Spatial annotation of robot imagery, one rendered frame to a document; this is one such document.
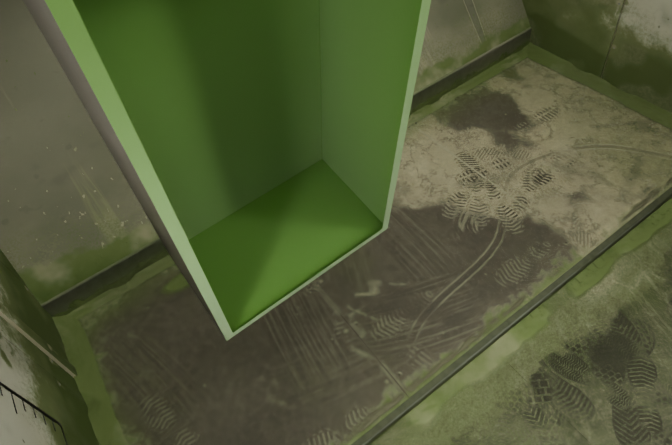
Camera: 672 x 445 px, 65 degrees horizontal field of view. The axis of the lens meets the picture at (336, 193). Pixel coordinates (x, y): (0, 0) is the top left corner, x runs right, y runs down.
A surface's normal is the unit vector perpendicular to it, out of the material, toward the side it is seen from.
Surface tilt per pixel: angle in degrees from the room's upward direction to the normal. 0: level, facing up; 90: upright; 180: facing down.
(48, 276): 57
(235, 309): 12
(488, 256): 0
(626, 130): 0
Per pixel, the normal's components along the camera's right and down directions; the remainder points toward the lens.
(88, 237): 0.42, 0.11
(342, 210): 0.01, -0.55
